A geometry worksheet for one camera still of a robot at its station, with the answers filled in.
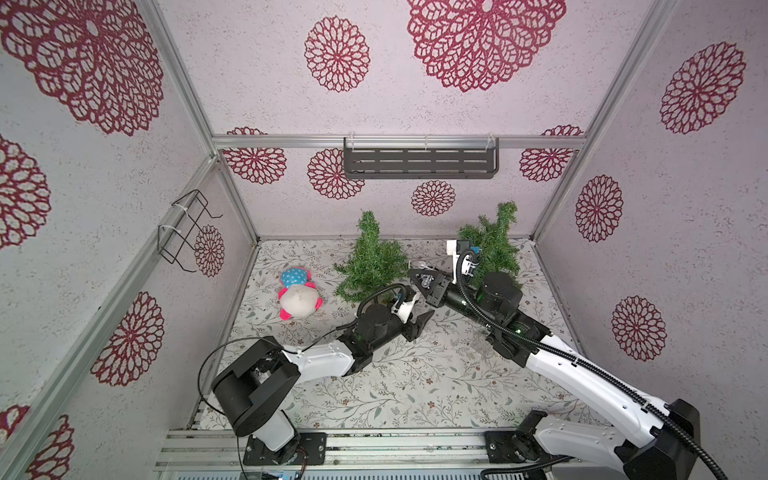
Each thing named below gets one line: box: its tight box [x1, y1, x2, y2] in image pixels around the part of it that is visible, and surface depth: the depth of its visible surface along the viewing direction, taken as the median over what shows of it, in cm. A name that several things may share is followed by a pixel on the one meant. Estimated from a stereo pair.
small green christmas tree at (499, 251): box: [458, 201, 521, 287], surface depth 83 cm
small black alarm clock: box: [414, 271, 440, 295], surface depth 64 cm
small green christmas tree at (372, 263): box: [334, 211, 408, 303], surface depth 78 cm
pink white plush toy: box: [278, 267, 324, 321], surface depth 98 cm
